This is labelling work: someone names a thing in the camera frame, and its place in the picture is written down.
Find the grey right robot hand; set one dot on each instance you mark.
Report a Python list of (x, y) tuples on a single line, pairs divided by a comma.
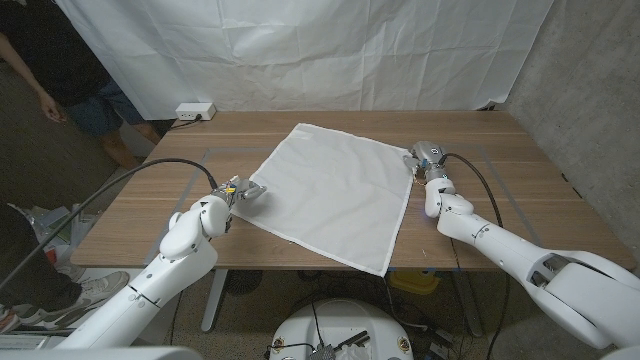
[(429, 152)]

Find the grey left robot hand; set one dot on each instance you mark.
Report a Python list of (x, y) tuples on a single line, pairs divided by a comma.
[(245, 190)]

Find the white cloth napkin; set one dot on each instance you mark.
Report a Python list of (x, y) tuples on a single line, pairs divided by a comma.
[(330, 195)]

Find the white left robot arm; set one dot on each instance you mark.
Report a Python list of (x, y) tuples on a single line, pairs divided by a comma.
[(170, 270)]

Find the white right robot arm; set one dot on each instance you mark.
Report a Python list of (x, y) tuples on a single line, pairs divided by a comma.
[(550, 275)]

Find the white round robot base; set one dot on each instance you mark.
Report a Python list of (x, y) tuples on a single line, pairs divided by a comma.
[(345, 320)]

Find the white power strip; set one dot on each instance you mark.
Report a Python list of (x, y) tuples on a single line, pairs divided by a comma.
[(195, 111)]

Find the white table leg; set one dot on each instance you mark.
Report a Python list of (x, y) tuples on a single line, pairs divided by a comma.
[(215, 300)]

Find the yellow floor object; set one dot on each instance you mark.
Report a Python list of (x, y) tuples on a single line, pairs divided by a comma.
[(412, 282)]

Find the white wrinkled backdrop sheet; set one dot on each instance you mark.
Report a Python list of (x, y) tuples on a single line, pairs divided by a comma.
[(310, 55)]

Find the grey table leg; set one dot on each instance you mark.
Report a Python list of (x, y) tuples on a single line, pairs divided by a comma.
[(467, 305)]

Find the clear plastic bag clutter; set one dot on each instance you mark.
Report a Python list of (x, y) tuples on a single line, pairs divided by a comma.
[(55, 220)]

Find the white robot torso edge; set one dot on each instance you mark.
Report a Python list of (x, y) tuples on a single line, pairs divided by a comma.
[(100, 354)]

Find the seated person in black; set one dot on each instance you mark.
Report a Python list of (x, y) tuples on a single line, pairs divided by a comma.
[(25, 270)]

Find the standing person in black shirt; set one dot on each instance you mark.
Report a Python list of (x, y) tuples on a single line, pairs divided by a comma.
[(55, 50)]

